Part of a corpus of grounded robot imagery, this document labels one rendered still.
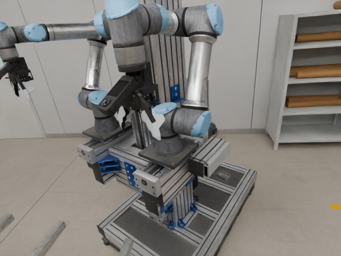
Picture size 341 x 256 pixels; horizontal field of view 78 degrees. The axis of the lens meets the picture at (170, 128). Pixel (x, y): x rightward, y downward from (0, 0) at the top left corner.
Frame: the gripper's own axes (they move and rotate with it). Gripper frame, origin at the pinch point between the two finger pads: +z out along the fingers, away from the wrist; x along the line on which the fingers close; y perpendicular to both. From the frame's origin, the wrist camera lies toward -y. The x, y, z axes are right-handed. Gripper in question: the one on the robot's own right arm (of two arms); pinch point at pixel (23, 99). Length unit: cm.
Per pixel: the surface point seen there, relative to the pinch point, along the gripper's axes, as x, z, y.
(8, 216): -32, 36, -31
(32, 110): 257, 81, 79
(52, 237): -57, 36, -25
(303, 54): -90, 23, 277
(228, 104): -13, 84, 234
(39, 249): -58, 36, -30
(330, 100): -127, 73, 266
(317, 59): -105, 30, 286
